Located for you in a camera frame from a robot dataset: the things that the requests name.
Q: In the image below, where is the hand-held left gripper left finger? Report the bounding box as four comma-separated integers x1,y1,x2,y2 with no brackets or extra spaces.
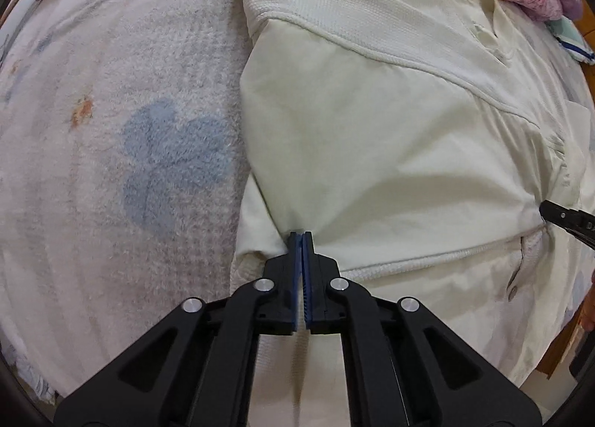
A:
53,232,299,427

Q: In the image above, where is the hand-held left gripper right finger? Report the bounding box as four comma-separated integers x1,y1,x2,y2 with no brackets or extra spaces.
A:
302,232,542,427

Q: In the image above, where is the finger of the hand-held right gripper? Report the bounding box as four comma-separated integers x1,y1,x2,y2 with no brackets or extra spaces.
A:
540,200,595,249

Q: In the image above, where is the cream button shirt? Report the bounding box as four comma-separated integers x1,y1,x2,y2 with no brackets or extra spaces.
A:
230,0,595,427

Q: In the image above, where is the blue striped pillow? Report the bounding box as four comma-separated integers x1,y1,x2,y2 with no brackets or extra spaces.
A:
546,18,595,65

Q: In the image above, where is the white blue-print bed blanket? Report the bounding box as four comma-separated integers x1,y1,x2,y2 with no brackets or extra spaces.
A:
0,0,595,404

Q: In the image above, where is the wooden bed frame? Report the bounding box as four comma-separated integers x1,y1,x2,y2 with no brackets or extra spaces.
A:
537,311,586,379

